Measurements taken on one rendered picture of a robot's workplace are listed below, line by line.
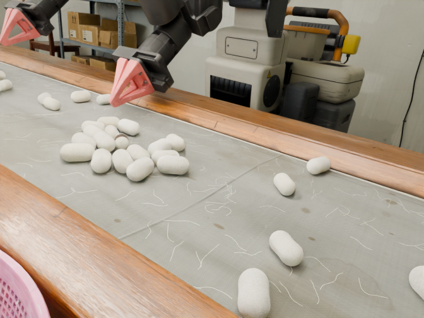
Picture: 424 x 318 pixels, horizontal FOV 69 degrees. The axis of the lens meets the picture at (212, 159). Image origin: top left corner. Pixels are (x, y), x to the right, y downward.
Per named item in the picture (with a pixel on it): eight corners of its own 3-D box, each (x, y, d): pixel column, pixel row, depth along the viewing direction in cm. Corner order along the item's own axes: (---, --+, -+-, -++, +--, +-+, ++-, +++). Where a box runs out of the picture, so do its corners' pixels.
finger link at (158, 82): (120, 96, 46) (156, 55, 50) (90, 87, 50) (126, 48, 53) (141, 125, 52) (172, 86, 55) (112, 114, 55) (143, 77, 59)
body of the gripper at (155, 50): (154, 61, 49) (179, 31, 52) (111, 52, 54) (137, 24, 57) (169, 90, 54) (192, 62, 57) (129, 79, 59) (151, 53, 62)
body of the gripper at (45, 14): (28, 9, 66) (52, -13, 68) (4, 4, 70) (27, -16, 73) (50, 34, 71) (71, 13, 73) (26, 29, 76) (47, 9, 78)
